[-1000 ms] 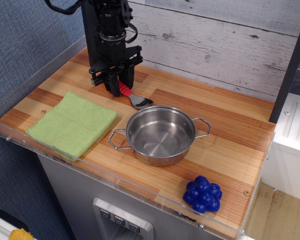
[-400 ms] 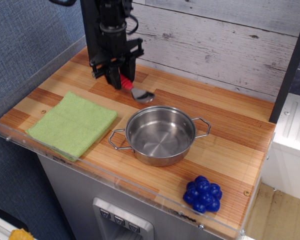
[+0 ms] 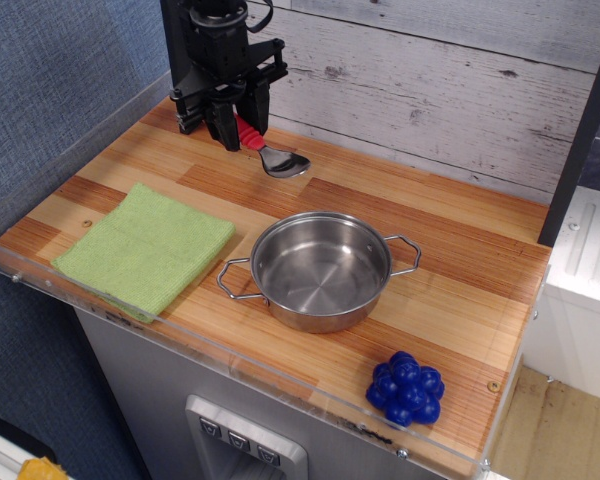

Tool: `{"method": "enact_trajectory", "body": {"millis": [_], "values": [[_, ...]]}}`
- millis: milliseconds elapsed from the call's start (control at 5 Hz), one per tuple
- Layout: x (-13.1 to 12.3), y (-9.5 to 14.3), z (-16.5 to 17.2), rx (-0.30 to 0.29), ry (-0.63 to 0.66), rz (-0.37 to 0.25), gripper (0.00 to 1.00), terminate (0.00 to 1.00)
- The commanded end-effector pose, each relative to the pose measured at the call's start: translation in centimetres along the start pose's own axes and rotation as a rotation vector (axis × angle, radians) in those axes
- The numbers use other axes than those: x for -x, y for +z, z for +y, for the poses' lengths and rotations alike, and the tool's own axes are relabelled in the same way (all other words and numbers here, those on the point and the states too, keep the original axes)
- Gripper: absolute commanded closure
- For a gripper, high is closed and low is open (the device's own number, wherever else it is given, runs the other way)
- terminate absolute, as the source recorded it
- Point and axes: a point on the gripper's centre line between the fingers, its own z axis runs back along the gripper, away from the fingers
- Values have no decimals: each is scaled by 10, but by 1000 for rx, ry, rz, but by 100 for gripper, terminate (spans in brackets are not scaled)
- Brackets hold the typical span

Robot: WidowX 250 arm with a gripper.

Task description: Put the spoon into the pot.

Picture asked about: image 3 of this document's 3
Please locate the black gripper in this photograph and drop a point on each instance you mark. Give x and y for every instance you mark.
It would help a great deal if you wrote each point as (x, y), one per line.
(232, 74)

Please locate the red handled metal spoon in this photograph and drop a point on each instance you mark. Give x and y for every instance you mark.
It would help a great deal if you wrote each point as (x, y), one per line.
(276, 163)

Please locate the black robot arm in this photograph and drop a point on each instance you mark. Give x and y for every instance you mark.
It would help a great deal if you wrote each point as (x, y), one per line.
(217, 7)

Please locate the green folded cloth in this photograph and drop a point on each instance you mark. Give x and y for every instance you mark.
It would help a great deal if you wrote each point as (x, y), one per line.
(145, 252)

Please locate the stainless steel pot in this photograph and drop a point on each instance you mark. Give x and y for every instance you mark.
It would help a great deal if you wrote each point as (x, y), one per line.
(323, 272)

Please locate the blue toy grape bunch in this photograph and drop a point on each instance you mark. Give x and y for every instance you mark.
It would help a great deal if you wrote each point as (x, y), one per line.
(405, 391)

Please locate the silver button control panel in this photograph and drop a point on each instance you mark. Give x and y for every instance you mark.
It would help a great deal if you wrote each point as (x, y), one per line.
(230, 446)

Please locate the white ridged appliance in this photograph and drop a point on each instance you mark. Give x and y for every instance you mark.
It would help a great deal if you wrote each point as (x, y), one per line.
(562, 340)

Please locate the yellow object bottom left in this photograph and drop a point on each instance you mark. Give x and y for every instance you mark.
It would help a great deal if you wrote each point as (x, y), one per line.
(41, 469)

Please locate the dark left upright post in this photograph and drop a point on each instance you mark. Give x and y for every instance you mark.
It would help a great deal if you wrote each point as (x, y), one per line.
(183, 92)

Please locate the dark upright post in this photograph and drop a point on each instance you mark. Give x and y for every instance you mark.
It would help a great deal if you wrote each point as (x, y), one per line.
(183, 92)
(573, 167)

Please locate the clear acrylic guard rail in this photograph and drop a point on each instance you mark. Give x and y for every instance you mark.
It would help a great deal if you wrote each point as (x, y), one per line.
(463, 311)

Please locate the dark right upright post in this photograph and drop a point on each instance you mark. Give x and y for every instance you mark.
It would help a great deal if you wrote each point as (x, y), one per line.
(573, 167)

